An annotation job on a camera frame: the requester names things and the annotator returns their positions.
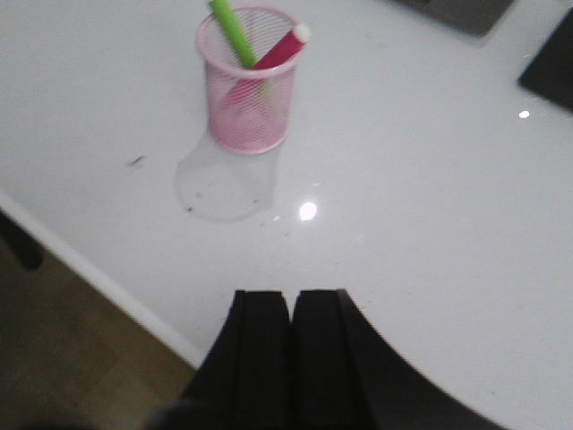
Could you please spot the green pen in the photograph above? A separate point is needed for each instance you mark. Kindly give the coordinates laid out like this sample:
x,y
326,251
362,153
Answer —
x,y
236,37

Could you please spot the grey open laptop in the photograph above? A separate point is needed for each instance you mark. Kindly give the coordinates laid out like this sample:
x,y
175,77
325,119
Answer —
x,y
474,17

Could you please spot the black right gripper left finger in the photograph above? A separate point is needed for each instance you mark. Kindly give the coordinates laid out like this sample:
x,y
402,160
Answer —
x,y
243,383

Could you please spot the black mouse pad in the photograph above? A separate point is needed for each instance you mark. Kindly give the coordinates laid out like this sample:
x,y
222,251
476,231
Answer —
x,y
549,74

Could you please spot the pink mesh pen holder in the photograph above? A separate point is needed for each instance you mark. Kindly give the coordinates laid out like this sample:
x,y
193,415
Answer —
x,y
257,125

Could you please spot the red pen white cap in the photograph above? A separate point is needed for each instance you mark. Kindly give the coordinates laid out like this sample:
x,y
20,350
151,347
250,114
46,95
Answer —
x,y
289,45

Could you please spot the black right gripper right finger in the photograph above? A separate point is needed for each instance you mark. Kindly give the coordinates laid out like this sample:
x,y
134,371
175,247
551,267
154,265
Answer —
x,y
348,377

